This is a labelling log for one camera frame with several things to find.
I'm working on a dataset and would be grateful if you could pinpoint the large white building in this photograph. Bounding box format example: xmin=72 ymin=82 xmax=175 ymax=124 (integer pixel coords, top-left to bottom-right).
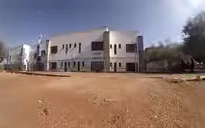
xmin=44 ymin=26 xmax=145 ymax=73

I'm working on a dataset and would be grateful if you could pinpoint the low concrete kerb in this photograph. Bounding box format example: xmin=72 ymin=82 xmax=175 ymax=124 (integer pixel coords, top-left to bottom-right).
xmin=18 ymin=70 xmax=72 ymax=78

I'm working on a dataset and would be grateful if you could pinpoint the small white building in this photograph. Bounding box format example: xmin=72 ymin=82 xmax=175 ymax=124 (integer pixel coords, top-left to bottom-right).
xmin=6 ymin=43 xmax=46 ymax=72

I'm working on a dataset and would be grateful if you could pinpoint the row of green trees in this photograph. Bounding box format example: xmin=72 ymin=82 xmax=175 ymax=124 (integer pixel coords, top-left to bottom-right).
xmin=141 ymin=11 xmax=205 ymax=73

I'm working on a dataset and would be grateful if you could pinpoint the concrete slab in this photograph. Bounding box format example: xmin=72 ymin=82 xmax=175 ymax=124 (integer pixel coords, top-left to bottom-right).
xmin=166 ymin=73 xmax=205 ymax=84

